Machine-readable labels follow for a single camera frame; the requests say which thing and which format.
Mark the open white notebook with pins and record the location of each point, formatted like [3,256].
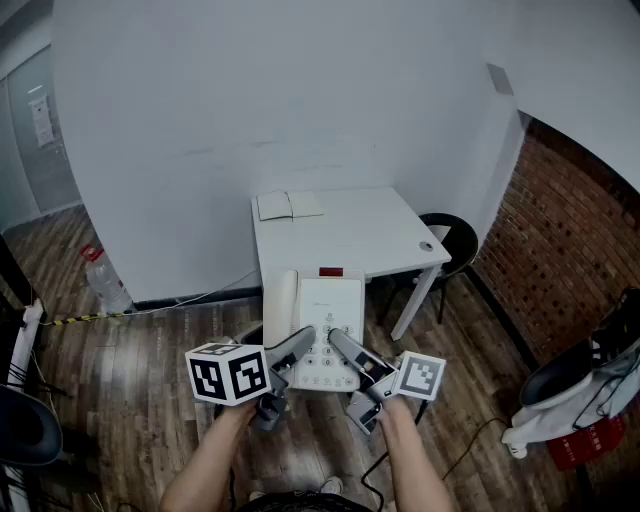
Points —
[280,205]

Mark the clear plastic water bottle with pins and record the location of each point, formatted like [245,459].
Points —
[106,282]

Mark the black chair with backrest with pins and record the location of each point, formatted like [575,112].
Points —
[552,377]

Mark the person's white shoe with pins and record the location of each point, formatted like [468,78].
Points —
[331,486]

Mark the red bag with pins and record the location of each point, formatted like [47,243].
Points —
[585,445]

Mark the person's left forearm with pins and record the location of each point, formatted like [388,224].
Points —
[210,460]

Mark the black bag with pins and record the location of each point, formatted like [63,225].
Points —
[620,320]

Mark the white desk telephone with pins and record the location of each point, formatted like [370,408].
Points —
[330,300]

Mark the person's dark clothing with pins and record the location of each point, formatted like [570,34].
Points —
[305,504]

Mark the white paper notice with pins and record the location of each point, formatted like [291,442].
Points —
[41,122]

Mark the white square table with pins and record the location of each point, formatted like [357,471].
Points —
[360,235]

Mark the person's right forearm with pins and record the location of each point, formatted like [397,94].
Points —
[410,460]

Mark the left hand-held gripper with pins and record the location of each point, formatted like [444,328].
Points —
[225,375]

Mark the black round stool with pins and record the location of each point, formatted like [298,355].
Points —
[457,240]

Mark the black metal rack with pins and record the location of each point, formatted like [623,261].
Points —
[15,285]

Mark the yellow black striped tape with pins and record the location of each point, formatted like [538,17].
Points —
[80,318]

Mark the white garment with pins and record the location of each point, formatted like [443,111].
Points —
[565,420]

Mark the grey wall panel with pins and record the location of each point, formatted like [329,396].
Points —
[500,79]

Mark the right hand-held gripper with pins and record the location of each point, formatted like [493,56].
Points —
[417,377]

